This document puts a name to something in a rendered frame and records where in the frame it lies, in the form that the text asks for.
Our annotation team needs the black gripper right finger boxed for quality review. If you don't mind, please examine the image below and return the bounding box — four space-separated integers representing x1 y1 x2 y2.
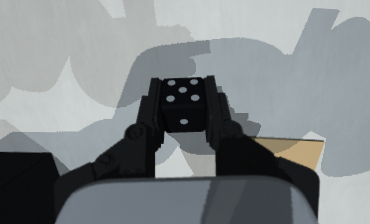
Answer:
204 75 320 221

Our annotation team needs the black die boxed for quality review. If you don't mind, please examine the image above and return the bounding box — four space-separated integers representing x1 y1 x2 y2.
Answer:
159 77 207 133

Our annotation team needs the tan flat mat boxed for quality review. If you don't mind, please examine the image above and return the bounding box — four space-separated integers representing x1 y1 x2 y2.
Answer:
250 137 325 171

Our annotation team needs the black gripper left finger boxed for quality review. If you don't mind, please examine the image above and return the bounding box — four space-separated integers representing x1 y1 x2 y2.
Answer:
54 78 165 220

